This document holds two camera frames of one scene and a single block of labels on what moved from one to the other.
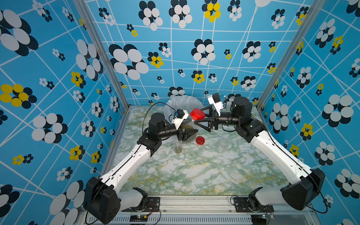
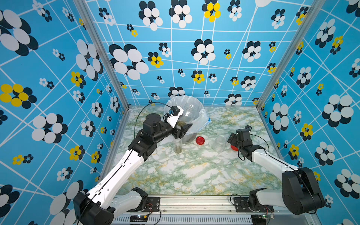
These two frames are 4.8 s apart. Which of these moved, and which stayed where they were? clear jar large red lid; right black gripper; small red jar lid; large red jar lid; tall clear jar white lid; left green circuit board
Moved: clear jar large red lid; right black gripper; large red jar lid
Stayed: tall clear jar white lid; small red jar lid; left green circuit board
